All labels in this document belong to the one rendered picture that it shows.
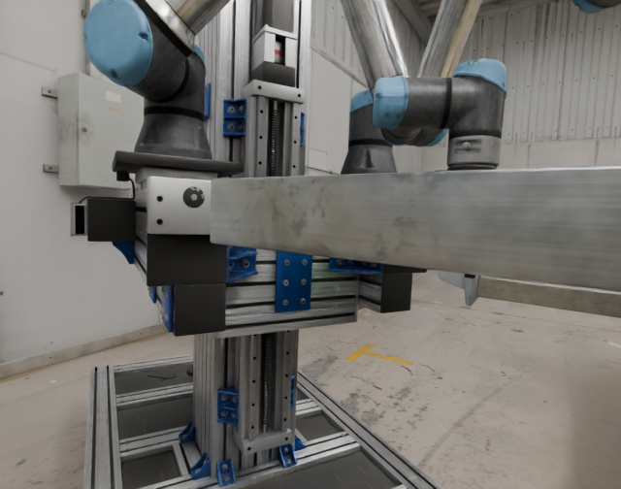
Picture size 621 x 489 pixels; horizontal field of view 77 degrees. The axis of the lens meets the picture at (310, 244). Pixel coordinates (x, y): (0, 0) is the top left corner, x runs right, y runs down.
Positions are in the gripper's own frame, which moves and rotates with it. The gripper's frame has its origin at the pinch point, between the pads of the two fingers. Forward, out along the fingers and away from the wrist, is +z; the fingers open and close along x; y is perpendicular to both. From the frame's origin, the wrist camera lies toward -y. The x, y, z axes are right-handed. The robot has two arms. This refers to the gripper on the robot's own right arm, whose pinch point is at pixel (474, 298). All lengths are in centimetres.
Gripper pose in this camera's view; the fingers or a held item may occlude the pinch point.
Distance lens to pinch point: 65.9
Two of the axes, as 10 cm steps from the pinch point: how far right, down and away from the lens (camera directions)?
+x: -6.0, 0.4, -8.0
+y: -8.0, -0.9, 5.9
